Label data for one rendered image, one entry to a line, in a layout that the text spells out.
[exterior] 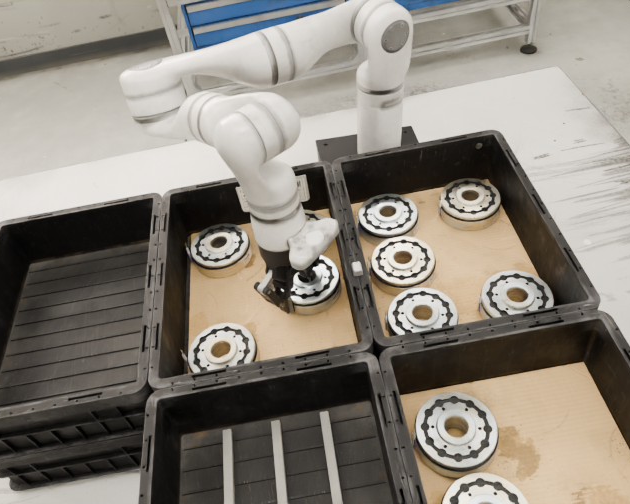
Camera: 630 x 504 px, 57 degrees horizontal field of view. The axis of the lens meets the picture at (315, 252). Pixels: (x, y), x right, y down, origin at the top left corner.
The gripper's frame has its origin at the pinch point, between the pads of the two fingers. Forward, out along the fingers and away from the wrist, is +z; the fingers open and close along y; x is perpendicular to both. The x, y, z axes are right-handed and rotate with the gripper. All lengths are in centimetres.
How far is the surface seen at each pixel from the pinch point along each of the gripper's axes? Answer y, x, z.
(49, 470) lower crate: 41.2, -18.8, 11.1
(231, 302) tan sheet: 5.8, -9.7, 2.2
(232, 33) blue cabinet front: -127, -145, 47
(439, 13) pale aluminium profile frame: -193, -78, 56
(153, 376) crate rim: 24.9, -3.1, -7.7
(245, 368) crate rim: 17.3, 6.6, -7.7
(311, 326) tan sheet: 2.7, 4.6, 2.2
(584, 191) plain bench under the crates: -61, 26, 15
